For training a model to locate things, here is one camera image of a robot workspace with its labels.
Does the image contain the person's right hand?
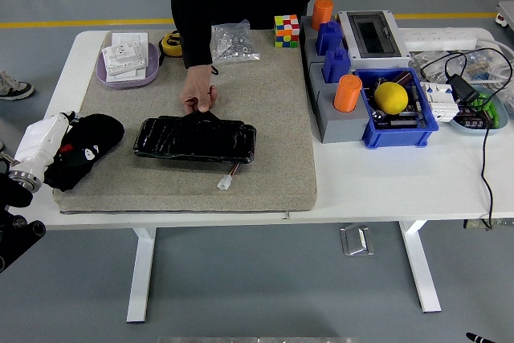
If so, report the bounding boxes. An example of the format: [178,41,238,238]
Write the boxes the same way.
[179,63,218,115]

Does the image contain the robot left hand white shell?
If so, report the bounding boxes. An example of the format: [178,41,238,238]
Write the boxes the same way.
[14,110,101,178]

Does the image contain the black rag with red patch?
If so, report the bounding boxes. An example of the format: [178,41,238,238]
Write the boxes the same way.
[43,113,125,193]

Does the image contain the purple tray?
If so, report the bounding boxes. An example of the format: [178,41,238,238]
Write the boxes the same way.
[95,42,161,90]

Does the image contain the yellow tape measure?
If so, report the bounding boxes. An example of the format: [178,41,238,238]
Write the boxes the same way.
[157,31,184,67]

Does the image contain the clear bag of screws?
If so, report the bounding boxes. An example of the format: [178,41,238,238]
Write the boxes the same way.
[210,19,261,65]

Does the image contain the bystander person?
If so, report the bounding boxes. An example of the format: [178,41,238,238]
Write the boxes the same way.
[0,70,35,101]

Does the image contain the white table leg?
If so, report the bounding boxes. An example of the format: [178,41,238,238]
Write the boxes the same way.
[398,220,443,314]
[126,227,157,324]

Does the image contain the grey-brown mat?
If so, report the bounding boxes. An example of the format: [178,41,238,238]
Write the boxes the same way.
[51,29,318,214]

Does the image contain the multicolour puzzle cube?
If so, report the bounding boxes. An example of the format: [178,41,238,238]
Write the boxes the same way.
[274,14,301,48]

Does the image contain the blue block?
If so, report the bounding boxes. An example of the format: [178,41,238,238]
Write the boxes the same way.
[315,20,343,57]
[322,47,352,84]

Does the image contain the orange cylinder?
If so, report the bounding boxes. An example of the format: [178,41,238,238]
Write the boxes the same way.
[332,74,363,113]
[312,0,336,32]

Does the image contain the grey peg holder block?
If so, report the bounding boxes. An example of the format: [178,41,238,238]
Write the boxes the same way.
[300,15,373,144]

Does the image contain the metal floor plate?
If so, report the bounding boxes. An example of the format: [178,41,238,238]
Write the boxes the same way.
[340,224,375,257]

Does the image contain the white electrical box dark window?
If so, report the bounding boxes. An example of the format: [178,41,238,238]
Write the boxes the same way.
[336,10,411,70]

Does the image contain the yellow ball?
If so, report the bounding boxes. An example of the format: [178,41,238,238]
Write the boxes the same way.
[373,81,410,115]

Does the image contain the brown capacitor cylinder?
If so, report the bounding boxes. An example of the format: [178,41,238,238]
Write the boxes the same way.
[391,70,414,87]

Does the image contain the blue plastic bin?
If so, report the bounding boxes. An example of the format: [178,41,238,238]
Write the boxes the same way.
[353,67,440,149]

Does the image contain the dark circuit board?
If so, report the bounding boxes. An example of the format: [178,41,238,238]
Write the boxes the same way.
[387,112,426,129]

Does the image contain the dark circuit module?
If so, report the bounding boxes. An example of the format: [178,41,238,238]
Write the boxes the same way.
[457,106,494,129]

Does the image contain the light blue dish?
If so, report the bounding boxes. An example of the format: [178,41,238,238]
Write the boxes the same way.
[447,85,509,136]

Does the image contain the white circuit breaker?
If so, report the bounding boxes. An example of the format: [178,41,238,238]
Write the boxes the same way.
[420,81,459,123]

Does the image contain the green plastic parts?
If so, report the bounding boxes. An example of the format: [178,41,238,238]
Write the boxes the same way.
[469,92,501,125]

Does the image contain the clear bag of white parts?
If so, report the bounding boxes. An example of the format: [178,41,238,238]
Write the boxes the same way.
[411,50,457,80]

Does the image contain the black power adapter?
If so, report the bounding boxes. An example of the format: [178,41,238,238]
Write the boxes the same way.
[446,73,481,105]

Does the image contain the white power strip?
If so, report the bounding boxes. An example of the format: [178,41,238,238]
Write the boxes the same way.
[397,27,479,51]

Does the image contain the clear bag of blue parts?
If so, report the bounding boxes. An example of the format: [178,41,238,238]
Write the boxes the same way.
[453,49,508,84]

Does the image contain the grey metal cart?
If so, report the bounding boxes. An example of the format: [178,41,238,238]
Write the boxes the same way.
[496,0,514,33]

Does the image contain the white wall switch panel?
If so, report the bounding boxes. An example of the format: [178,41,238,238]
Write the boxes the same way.
[100,43,147,76]
[111,32,149,67]
[106,67,146,83]

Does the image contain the white connector plug with wires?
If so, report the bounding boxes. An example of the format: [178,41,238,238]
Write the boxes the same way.
[216,164,242,191]

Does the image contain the black thin cable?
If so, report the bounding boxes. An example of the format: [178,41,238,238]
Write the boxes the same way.
[419,47,514,231]

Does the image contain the white thick cable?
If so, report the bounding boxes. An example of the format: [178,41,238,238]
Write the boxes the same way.
[475,37,514,88]

